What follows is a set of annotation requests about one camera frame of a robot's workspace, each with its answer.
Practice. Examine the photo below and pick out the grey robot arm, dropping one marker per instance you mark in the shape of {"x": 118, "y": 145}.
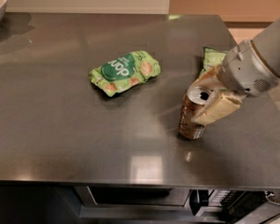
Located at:
{"x": 267, "y": 43}

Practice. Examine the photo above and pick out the microwave under counter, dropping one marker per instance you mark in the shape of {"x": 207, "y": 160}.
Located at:
{"x": 195, "y": 206}

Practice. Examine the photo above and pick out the green kettle chip bag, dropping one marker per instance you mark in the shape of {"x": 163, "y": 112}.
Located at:
{"x": 212, "y": 61}

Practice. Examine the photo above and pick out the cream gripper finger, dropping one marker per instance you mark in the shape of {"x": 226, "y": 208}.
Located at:
{"x": 218, "y": 106}
{"x": 210, "y": 80}

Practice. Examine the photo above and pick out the orange soda can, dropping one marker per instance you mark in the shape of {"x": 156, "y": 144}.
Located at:
{"x": 193, "y": 101}

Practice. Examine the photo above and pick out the green rice chip bag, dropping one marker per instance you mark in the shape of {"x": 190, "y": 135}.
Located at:
{"x": 125, "y": 72}

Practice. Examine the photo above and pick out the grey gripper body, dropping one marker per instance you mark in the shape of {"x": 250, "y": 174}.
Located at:
{"x": 246, "y": 68}

